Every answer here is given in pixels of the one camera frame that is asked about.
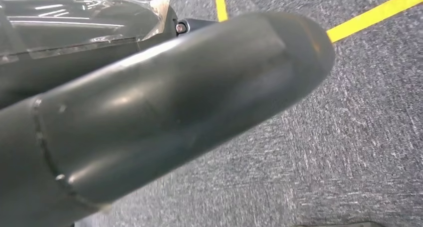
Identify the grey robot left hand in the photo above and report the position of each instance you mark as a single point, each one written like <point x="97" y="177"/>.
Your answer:
<point x="165" y="103"/>

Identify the yellow floor tape square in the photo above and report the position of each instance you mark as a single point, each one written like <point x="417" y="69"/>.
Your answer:
<point x="373" y="15"/>

